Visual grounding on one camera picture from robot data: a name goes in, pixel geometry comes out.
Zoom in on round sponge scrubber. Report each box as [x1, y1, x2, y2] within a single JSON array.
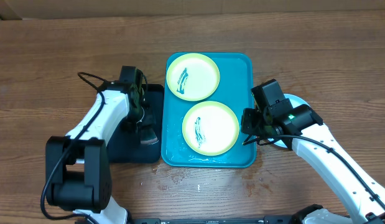
[[140, 129, 159, 145]]

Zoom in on yellow plate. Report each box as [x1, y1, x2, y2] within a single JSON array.
[[166, 53, 220, 101], [182, 101, 239, 156]]

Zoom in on light blue plate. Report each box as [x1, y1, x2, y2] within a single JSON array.
[[274, 93, 309, 148]]

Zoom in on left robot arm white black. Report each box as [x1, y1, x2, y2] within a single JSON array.
[[40, 82, 164, 223]]

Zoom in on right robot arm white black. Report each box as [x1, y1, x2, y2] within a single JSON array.
[[241, 105, 385, 223]]

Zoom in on black plastic tray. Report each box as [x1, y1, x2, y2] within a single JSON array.
[[107, 84, 164, 163]]

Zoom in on teal plastic tray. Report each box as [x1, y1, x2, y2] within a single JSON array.
[[161, 52, 256, 168]]

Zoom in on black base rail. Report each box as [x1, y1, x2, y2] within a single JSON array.
[[126, 215, 299, 224]]

